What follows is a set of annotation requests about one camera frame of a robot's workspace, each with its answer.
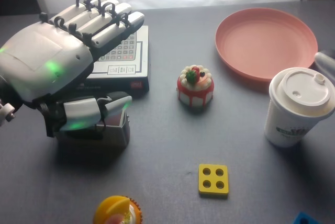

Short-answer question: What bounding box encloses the white lidded coffee cup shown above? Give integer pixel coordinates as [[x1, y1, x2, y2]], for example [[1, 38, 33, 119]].
[[263, 67, 335, 148]]

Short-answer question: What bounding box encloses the blue block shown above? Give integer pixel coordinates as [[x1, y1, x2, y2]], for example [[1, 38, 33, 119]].
[[292, 211, 321, 224]]

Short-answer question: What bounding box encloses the black calculator box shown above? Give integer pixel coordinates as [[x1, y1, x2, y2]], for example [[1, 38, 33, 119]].
[[74, 25, 151, 93]]

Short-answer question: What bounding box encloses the grey table cloth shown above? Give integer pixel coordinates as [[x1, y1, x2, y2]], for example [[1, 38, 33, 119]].
[[0, 0, 335, 224]]

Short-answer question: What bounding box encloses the yellow four-hole block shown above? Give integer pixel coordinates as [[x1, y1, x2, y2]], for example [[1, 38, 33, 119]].
[[198, 163, 230, 196]]

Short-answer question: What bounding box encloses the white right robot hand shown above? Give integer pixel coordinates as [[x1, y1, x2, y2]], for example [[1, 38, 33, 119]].
[[297, 0, 335, 72]]

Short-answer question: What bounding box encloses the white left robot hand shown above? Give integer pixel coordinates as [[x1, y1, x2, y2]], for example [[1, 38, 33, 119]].
[[0, 0, 146, 139]]

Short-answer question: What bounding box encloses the pink round plate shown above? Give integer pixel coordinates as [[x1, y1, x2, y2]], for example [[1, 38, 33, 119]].
[[215, 8, 319, 82]]

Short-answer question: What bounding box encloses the orange toy cupcake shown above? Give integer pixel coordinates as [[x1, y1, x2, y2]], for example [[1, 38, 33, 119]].
[[93, 195, 143, 224]]

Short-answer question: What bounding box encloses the toy strawberry cake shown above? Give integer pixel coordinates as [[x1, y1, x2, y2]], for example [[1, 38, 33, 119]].
[[177, 64, 215, 107]]

